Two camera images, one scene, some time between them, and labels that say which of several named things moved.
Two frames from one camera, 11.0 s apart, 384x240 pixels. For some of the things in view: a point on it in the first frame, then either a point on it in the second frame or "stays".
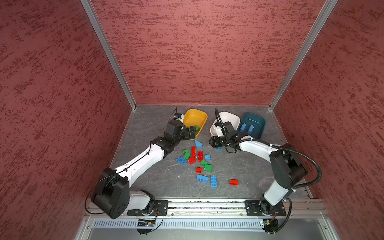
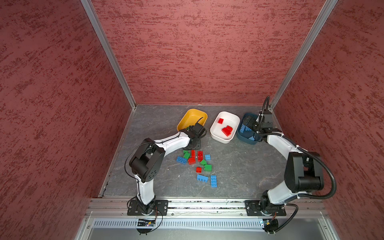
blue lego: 214,181 stays
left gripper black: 192,131 → 197,147
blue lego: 181,160 stays
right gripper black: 215,143 → 252,120
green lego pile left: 186,154 stays
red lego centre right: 200,156 stays
